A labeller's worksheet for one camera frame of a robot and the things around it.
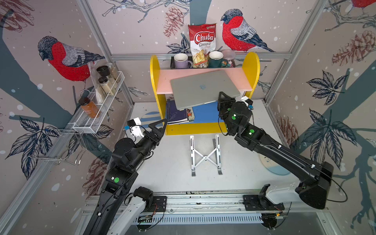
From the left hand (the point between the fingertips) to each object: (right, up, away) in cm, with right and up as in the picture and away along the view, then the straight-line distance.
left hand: (168, 121), depth 59 cm
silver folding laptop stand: (+13, -25, +30) cm, 41 cm away
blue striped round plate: (-24, 0, +52) cm, 57 cm away
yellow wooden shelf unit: (+17, 0, +34) cm, 38 cm away
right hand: (+21, +14, +6) cm, 26 cm away
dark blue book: (-2, +2, +32) cm, 32 cm away
